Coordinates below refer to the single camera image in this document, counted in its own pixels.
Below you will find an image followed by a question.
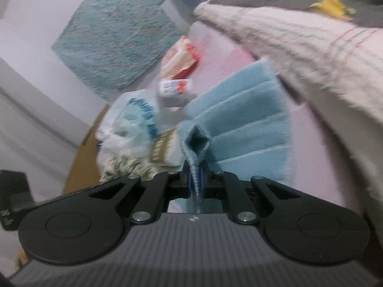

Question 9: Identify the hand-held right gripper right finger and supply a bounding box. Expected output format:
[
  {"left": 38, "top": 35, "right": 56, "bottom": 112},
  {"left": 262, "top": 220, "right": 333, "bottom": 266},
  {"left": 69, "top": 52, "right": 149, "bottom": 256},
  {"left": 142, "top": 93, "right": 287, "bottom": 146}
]
[{"left": 199, "top": 169, "right": 303, "bottom": 226}]

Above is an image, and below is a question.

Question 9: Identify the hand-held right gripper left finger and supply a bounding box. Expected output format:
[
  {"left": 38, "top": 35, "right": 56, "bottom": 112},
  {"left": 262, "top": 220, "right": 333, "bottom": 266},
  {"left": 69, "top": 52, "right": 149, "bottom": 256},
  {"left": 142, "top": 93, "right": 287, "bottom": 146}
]
[{"left": 88, "top": 170, "right": 193, "bottom": 225}]

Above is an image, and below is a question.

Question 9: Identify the gold tissue pack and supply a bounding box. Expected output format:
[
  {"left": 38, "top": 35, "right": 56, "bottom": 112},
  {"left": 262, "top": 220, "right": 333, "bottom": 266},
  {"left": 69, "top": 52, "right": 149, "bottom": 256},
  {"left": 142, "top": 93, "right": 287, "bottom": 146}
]
[{"left": 148, "top": 127, "right": 187, "bottom": 168}]

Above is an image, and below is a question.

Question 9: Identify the teal towel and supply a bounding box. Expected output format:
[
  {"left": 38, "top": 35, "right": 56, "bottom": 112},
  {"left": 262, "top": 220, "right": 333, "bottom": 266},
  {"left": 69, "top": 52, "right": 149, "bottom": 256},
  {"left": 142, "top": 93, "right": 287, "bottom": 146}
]
[{"left": 176, "top": 57, "right": 292, "bottom": 214}]

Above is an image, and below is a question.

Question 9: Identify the brown cardboard box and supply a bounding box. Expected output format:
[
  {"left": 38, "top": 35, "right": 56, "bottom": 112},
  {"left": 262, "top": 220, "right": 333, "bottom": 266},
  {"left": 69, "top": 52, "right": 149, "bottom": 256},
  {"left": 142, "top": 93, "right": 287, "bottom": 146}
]
[{"left": 61, "top": 104, "right": 111, "bottom": 198}]

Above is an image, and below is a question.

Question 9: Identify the small white carton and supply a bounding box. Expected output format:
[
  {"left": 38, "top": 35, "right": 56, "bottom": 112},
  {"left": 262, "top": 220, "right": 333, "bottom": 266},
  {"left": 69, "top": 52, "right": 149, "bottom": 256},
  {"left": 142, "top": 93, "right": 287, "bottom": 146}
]
[{"left": 156, "top": 78, "right": 196, "bottom": 108}]

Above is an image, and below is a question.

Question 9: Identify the green floral fabric scrunchie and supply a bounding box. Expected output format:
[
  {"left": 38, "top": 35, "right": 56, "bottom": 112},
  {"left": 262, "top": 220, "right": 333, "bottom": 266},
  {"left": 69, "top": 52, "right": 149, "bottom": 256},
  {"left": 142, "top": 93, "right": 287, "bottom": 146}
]
[{"left": 99, "top": 155, "right": 159, "bottom": 183}]

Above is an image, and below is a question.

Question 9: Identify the white knotted plastic bag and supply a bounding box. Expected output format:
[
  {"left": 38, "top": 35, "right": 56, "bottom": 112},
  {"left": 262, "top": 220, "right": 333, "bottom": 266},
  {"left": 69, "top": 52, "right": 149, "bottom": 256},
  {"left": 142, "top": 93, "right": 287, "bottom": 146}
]
[{"left": 95, "top": 89, "right": 168, "bottom": 174}]

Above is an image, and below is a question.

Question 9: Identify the pink wet wipes packet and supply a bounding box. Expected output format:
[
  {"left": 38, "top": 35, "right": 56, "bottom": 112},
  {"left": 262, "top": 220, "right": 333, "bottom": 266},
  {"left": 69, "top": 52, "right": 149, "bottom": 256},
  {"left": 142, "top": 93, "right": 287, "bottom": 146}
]
[{"left": 158, "top": 35, "right": 200, "bottom": 81}]

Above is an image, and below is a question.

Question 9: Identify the teal floral wall cloth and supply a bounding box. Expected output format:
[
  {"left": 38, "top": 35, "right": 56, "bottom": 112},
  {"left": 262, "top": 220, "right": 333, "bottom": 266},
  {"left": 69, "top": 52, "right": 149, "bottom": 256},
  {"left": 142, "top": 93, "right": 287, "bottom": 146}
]
[{"left": 51, "top": 0, "right": 186, "bottom": 102}]

